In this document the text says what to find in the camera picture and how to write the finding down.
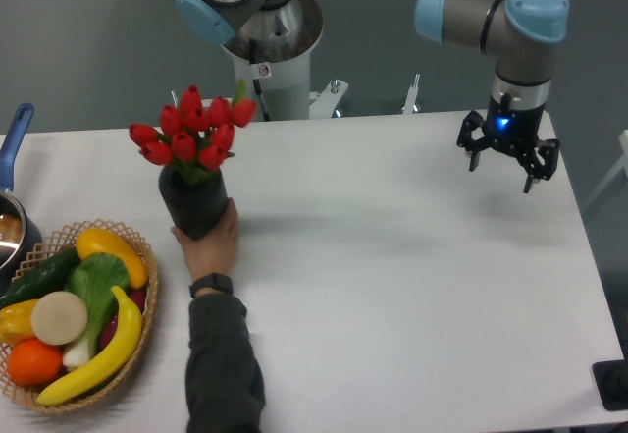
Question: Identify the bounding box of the yellow banana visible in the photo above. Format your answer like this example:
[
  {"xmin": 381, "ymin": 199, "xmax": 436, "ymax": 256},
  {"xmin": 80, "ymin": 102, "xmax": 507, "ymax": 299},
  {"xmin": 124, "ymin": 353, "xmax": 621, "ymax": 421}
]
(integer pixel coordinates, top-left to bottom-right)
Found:
[{"xmin": 36, "ymin": 286, "xmax": 142, "ymax": 406}]

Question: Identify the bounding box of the forearm in dark sleeve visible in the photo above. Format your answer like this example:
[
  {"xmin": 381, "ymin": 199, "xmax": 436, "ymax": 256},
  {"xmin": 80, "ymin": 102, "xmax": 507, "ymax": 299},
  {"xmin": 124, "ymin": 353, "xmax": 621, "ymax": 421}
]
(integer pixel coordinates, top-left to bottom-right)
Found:
[{"xmin": 185, "ymin": 294, "xmax": 266, "ymax": 432}]

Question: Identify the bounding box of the beige round disc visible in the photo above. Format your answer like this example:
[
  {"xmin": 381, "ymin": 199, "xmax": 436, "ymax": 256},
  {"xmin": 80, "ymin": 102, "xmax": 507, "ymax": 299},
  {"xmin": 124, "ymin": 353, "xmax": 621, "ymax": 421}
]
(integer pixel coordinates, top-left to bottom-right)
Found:
[{"xmin": 30, "ymin": 291, "xmax": 87, "ymax": 346}]

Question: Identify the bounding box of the person's hand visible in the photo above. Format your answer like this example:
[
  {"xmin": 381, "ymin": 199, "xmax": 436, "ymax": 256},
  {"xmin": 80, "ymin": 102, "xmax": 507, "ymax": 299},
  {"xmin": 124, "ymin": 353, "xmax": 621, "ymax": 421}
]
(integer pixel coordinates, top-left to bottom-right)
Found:
[{"xmin": 171, "ymin": 198, "xmax": 239, "ymax": 282}]

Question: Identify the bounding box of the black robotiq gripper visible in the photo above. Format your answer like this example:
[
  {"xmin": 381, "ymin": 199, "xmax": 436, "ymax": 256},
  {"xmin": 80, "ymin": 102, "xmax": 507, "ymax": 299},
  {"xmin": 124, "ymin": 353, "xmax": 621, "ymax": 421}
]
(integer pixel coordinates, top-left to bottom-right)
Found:
[{"xmin": 456, "ymin": 98, "xmax": 560, "ymax": 193}]

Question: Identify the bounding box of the purple eggplant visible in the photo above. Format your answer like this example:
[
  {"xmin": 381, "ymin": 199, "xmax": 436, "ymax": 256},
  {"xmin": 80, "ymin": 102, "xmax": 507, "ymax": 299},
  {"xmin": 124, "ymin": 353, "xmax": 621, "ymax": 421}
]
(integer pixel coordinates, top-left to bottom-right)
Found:
[{"xmin": 98, "ymin": 289, "xmax": 146, "ymax": 352}]

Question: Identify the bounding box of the orange fruit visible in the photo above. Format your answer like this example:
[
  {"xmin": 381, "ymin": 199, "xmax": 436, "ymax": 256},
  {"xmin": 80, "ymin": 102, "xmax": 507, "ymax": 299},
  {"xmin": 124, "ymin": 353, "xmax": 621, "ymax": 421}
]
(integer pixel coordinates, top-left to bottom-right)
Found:
[{"xmin": 7, "ymin": 338, "xmax": 62, "ymax": 386}]

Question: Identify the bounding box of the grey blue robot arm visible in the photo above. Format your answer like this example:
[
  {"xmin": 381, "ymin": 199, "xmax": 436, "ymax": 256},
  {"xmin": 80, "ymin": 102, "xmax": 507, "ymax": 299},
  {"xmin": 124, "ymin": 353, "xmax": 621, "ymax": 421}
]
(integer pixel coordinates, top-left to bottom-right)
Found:
[{"xmin": 176, "ymin": 0, "xmax": 570, "ymax": 184}]

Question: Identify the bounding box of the woven wicker basket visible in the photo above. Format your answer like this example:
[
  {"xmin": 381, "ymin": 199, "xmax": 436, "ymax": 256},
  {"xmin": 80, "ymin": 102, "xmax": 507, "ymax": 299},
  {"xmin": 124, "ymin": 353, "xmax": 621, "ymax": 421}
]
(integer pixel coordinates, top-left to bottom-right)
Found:
[{"xmin": 1, "ymin": 218, "xmax": 159, "ymax": 414}]

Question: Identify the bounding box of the black device at edge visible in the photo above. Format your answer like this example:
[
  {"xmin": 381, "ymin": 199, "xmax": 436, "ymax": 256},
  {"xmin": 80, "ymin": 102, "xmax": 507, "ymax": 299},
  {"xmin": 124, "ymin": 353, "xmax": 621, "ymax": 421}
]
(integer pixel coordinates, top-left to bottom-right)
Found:
[{"xmin": 592, "ymin": 359, "xmax": 627, "ymax": 411}]

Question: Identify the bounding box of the yellow bell pepper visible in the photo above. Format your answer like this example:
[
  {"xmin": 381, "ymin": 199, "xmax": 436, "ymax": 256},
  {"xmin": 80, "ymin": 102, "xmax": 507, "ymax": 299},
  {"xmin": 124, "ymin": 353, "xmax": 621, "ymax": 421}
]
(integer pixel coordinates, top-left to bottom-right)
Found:
[{"xmin": 0, "ymin": 299, "xmax": 38, "ymax": 346}]

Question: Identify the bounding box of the green bok choy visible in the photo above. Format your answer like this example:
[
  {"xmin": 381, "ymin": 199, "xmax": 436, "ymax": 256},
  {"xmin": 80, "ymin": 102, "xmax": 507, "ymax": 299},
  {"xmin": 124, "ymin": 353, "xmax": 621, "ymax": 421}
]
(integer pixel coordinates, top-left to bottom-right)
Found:
[{"xmin": 63, "ymin": 252, "xmax": 130, "ymax": 371}]

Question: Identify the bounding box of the red tulip bouquet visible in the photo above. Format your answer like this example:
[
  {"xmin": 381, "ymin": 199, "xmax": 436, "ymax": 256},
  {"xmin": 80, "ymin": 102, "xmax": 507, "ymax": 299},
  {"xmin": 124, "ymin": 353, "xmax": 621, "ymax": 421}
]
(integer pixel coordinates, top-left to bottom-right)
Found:
[{"xmin": 129, "ymin": 81, "xmax": 257, "ymax": 188}]

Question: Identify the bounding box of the blue handled steel pot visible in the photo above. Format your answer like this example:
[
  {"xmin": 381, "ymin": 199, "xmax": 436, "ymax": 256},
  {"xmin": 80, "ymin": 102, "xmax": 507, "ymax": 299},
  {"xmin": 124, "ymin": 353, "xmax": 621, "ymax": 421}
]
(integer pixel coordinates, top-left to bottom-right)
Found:
[{"xmin": 1, "ymin": 103, "xmax": 42, "ymax": 293}]

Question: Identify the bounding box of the dark grey ribbed vase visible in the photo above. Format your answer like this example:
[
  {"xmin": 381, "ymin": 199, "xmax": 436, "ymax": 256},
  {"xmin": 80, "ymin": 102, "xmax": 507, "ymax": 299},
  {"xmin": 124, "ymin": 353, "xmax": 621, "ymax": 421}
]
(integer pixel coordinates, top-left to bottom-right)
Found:
[{"xmin": 158, "ymin": 167, "xmax": 228, "ymax": 241}]

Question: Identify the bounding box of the yellow squash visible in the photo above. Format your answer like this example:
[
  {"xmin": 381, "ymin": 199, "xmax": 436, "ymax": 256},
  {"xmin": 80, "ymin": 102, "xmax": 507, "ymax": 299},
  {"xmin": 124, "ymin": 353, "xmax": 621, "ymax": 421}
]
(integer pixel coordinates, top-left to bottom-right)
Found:
[{"xmin": 76, "ymin": 227, "xmax": 148, "ymax": 290}]

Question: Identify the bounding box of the green cucumber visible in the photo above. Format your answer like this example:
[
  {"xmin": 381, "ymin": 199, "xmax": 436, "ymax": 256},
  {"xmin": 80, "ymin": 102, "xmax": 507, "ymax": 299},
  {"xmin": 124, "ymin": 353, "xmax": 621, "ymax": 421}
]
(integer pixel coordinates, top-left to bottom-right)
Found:
[{"xmin": 1, "ymin": 247, "xmax": 80, "ymax": 308}]

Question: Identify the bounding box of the white frame at right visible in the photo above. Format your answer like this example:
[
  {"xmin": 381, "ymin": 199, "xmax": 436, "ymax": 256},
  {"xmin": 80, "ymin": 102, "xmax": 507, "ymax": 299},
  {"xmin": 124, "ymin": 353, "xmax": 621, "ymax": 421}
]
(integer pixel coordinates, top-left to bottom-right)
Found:
[{"xmin": 582, "ymin": 130, "xmax": 627, "ymax": 215}]

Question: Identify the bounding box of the black wrist watch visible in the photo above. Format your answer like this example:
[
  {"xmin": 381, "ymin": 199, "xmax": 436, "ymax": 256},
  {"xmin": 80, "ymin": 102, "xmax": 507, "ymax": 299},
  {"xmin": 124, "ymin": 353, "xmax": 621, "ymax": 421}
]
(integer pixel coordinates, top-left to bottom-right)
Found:
[{"xmin": 189, "ymin": 272, "xmax": 234, "ymax": 298}]

